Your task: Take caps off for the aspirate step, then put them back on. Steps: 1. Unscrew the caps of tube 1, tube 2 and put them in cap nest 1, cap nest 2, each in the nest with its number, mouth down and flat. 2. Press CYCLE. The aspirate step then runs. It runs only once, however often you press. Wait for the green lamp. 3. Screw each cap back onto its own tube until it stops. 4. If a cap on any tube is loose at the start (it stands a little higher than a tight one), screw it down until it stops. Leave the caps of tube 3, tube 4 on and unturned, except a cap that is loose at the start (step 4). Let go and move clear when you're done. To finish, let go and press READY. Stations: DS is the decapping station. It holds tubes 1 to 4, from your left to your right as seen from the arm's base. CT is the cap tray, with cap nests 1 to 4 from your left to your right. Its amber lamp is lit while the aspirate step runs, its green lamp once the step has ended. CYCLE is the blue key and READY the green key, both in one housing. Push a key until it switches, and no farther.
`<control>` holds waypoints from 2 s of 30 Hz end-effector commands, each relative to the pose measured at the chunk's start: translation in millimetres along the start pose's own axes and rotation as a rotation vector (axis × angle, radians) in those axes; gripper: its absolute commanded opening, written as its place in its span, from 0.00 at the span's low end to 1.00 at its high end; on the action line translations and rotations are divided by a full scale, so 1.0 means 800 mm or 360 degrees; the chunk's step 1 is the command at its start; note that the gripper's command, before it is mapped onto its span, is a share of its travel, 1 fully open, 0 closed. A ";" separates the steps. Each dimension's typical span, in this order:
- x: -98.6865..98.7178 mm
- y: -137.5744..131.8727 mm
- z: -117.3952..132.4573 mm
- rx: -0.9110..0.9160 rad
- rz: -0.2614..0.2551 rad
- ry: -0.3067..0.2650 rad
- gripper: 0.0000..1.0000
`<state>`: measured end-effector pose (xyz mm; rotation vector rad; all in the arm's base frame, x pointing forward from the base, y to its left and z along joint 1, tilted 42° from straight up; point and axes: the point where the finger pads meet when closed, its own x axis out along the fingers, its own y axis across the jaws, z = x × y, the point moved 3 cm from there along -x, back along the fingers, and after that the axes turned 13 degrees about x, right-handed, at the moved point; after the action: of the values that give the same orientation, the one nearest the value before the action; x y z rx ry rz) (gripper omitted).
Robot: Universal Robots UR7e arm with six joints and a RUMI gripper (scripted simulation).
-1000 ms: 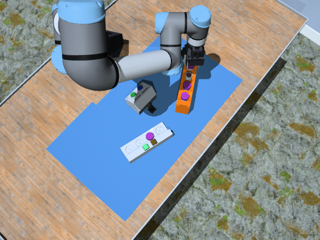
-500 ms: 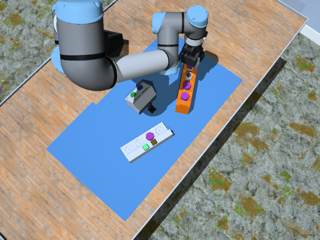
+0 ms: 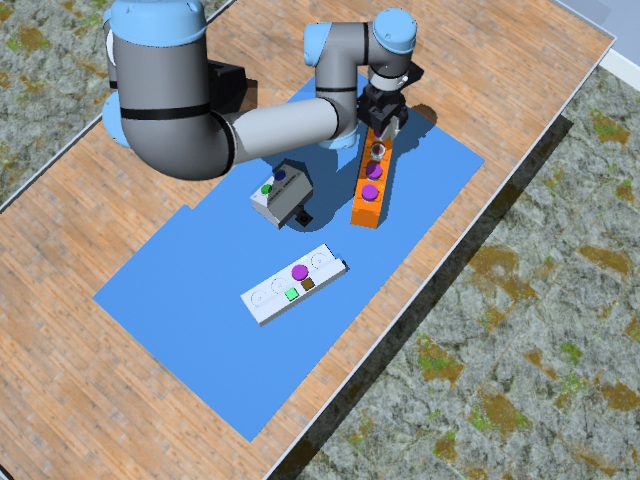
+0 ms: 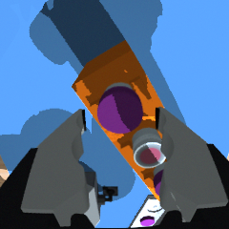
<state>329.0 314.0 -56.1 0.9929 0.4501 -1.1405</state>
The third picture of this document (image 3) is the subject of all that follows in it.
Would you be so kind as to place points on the blue flat mat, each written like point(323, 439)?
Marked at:
point(179, 294)

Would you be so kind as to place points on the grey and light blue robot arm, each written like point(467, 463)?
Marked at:
point(160, 61)

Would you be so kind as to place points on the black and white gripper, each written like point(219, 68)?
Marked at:
point(389, 109)

